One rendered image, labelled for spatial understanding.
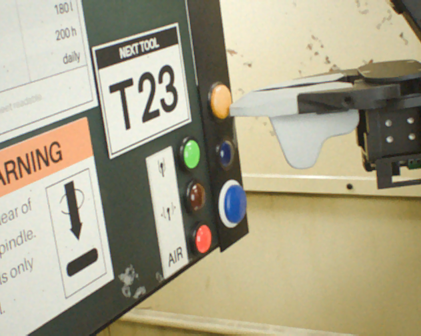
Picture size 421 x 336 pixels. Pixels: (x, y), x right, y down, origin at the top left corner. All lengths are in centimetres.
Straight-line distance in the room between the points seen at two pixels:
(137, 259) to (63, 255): 8
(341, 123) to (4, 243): 27
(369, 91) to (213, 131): 12
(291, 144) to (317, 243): 86
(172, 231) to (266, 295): 98
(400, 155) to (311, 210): 84
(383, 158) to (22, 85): 28
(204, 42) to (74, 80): 15
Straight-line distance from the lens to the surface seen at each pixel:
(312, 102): 66
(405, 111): 68
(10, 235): 52
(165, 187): 63
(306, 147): 68
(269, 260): 158
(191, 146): 65
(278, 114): 67
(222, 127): 70
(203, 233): 67
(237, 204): 70
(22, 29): 53
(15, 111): 52
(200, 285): 168
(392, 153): 68
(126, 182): 60
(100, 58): 58
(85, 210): 57
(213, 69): 69
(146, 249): 62
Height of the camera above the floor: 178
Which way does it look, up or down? 15 degrees down
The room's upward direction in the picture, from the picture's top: 8 degrees counter-clockwise
